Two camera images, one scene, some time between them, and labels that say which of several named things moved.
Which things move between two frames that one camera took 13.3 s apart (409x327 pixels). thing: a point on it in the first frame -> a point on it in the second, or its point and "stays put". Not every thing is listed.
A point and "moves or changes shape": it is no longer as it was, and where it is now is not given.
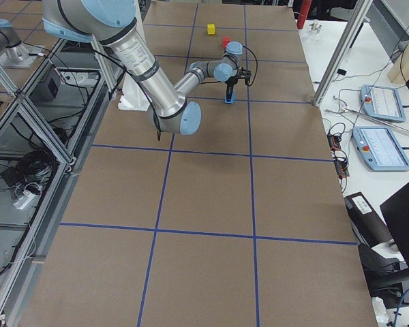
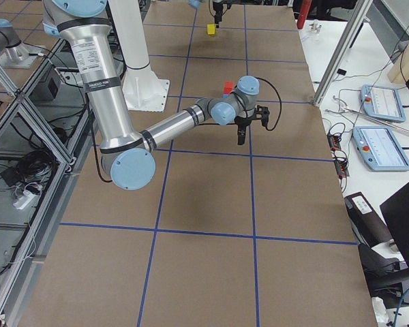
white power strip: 27,200 stays put
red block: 225,41 moves or changes shape
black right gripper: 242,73 -> 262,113
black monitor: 403,212 stays put
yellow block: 210,29 stays put
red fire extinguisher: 304,11 stays put
